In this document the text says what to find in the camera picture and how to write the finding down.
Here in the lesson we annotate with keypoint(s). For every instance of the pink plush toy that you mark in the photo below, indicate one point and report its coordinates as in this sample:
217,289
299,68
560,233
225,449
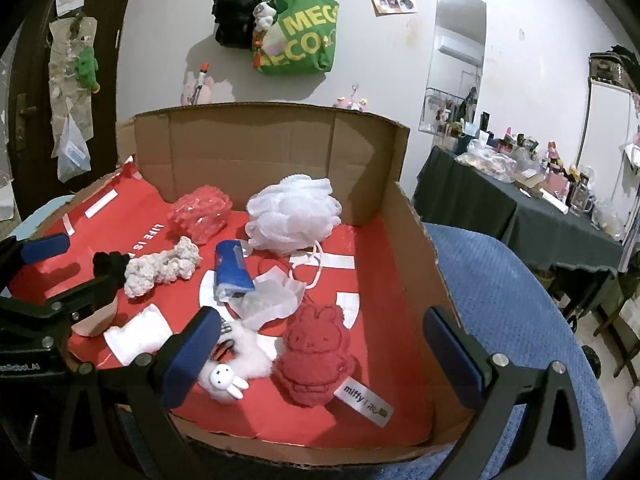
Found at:
190,91

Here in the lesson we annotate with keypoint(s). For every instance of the small white plush toy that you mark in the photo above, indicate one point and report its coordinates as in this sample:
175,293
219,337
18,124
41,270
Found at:
264,16

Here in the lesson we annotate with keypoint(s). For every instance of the red plush rabbit toy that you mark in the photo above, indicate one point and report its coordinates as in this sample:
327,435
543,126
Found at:
310,355

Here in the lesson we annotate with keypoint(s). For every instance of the beige powder puff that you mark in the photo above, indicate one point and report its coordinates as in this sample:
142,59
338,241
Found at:
97,322

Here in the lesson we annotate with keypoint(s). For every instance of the clutter of cosmetics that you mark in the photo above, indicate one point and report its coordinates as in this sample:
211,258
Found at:
500,160

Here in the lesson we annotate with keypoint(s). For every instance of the black fluffy scrunchie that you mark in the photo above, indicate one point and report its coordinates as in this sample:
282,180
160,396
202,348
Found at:
112,265

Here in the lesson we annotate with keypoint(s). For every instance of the green tote bag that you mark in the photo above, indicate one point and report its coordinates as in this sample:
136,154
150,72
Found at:
300,35

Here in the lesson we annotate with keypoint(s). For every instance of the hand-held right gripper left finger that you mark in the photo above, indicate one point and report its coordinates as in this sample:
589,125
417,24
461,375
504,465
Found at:
192,355

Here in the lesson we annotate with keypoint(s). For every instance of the clear plastic bag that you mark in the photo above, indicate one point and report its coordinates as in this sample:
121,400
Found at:
74,155

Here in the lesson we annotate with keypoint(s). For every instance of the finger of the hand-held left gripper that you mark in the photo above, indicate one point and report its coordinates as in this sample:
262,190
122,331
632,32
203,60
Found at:
45,249
90,297

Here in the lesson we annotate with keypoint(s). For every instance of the red mesh bath pouf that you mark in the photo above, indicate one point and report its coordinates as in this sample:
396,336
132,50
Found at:
200,215

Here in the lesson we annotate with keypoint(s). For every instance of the white cabinet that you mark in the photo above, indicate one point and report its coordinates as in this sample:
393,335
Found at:
605,130

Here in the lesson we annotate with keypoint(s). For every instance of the green plush toy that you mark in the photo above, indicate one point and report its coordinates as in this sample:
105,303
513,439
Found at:
87,67

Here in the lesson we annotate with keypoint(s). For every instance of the dark table cloth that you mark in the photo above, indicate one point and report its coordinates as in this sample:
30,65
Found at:
500,220

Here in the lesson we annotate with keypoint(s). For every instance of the cardboard box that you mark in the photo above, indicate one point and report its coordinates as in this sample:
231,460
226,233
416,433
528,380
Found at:
250,150

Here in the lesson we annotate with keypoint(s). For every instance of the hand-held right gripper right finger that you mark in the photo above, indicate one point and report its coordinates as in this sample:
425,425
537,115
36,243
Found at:
450,355

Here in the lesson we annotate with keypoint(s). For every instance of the wall mirror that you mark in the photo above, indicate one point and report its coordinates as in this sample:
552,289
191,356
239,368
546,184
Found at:
455,70

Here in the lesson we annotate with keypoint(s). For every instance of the white bottle with red cap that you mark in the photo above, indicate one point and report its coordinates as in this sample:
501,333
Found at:
202,85

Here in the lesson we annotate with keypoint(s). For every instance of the clear bag with black trim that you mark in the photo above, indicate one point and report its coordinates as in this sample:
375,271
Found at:
607,67

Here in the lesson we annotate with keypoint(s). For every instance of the hanging door organiser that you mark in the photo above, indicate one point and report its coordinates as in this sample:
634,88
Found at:
62,85

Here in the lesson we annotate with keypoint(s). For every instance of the white fluffy rabbit hair clip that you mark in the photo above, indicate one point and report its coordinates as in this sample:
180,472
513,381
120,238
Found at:
250,355

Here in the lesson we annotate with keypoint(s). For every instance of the blue tissue packet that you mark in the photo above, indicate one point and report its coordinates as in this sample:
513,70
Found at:
232,270

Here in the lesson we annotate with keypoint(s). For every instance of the cream crochet scrunchie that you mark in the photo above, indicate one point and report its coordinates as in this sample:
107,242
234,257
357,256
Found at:
160,267

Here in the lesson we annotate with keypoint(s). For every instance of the dark brown door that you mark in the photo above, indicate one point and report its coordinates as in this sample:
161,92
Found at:
35,110

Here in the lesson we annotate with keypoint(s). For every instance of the light blue bedsheet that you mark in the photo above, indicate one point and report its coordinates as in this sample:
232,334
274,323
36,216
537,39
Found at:
47,207

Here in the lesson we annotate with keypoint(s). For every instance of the white mesh bath pouf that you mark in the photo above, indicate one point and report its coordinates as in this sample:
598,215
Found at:
295,210

